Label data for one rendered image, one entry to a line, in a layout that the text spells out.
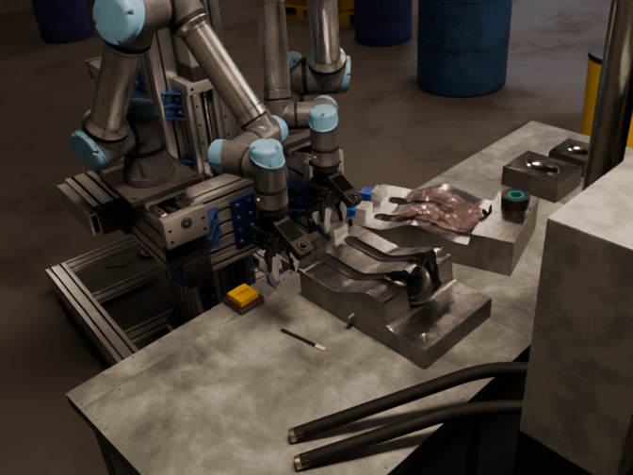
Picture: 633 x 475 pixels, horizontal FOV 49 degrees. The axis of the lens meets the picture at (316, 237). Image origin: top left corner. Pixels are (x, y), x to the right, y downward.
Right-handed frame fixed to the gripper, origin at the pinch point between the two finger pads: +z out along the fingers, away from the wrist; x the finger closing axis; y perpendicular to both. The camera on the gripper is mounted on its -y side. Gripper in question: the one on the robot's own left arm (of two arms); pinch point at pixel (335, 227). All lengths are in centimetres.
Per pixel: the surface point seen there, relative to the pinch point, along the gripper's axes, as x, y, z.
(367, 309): 19.1, -30.0, 2.0
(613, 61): 8, -75, -65
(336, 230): 1.7, -2.3, -1.0
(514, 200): -39, -33, -4
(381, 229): -13.4, -5.5, 4.7
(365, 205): -17.2, 4.7, 2.2
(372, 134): -198, 170, 91
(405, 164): -179, 125, 91
